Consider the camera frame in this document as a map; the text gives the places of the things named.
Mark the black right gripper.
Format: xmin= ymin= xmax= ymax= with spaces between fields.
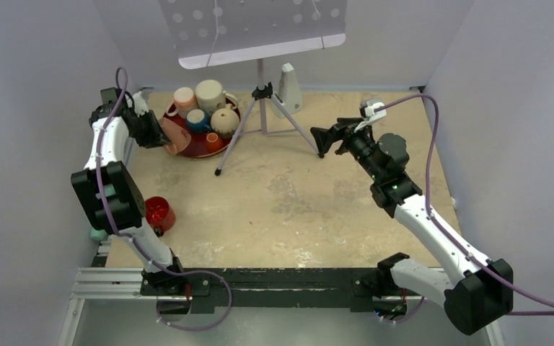
xmin=309 ymin=117 xmax=382 ymax=182

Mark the pink dotted mug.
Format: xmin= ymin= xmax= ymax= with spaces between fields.
xmin=159 ymin=117 xmax=192 ymax=156

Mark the pale pink gradient mug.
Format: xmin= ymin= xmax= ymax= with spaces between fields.
xmin=167 ymin=86 xmax=198 ymax=120

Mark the blue ribbed mug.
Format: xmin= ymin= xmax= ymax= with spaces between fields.
xmin=185 ymin=109 xmax=212 ymax=135

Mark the small orange cup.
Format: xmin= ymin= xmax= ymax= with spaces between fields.
xmin=205 ymin=133 xmax=224 ymax=154

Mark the tall white floral mug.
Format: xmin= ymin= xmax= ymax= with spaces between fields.
xmin=194 ymin=79 xmax=239 ymax=115

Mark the cream round speckled mug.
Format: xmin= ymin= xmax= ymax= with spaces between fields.
xmin=210 ymin=104 xmax=240 ymax=139

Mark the red mug black handle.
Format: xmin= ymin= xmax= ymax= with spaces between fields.
xmin=145 ymin=196 xmax=176 ymax=237

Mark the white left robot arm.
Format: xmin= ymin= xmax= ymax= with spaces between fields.
xmin=71 ymin=87 xmax=186 ymax=295

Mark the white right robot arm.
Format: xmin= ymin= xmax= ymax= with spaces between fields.
xmin=310 ymin=118 xmax=514 ymax=335

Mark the dark red round tray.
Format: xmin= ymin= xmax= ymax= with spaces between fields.
xmin=163 ymin=103 xmax=231 ymax=159

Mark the white metronome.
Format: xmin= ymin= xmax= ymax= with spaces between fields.
xmin=268 ymin=63 xmax=303 ymax=119

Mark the music stand tripod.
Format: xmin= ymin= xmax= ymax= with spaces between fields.
xmin=214 ymin=58 xmax=324 ymax=177

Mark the perforated music stand desk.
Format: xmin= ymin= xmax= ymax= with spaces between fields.
xmin=159 ymin=0 xmax=348 ymax=70

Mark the mint green cylinder tool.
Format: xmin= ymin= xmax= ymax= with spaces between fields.
xmin=89 ymin=228 xmax=108 ymax=242

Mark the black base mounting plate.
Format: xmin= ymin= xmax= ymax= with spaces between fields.
xmin=140 ymin=267 xmax=419 ymax=319

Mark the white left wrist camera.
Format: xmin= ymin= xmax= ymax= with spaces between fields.
xmin=133 ymin=91 xmax=149 ymax=114

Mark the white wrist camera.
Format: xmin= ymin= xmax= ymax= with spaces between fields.
xmin=133 ymin=91 xmax=149 ymax=114
xmin=354 ymin=98 xmax=387 ymax=133

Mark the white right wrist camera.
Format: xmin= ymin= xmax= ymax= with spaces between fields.
xmin=354 ymin=98 xmax=387 ymax=133

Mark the aluminium frame rail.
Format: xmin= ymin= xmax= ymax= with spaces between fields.
xmin=58 ymin=267 xmax=505 ymax=345

